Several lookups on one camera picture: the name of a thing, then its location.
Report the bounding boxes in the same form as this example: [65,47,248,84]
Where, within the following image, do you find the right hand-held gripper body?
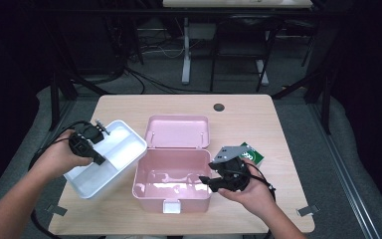
[208,144,251,193]

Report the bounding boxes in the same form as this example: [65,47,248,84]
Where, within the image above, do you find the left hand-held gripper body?
[69,119,111,157]

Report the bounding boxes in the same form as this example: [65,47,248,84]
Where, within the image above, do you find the white tray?
[63,119,148,200]

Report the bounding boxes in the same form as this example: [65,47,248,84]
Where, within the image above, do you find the pink storage box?
[131,115,213,214]

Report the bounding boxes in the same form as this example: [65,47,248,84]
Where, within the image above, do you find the person's left hand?
[29,128,94,182]

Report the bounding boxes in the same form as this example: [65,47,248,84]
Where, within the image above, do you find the person's right hand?
[218,158,277,218]

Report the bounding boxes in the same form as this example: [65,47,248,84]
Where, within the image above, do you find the black metal stand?
[48,71,113,132]
[272,33,332,135]

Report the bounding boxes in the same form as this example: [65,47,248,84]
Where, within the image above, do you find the white desk leg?
[255,59,270,87]
[181,17,192,86]

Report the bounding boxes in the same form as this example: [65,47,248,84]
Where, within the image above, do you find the black chair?
[209,14,285,94]

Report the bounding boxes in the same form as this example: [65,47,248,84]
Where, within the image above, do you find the right hand-held gripper cable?
[245,162,277,239]

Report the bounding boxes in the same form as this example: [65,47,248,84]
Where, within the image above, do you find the hand-held gripper cable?
[245,162,277,239]
[28,119,93,239]

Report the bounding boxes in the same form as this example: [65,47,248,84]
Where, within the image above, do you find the left hand-held gripper cable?
[28,119,93,239]

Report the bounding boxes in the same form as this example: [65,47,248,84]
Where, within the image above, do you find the grey metal table bracket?
[46,203,68,217]
[295,204,321,217]

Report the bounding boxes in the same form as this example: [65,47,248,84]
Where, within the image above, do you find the bundle of floor cables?
[105,19,213,96]

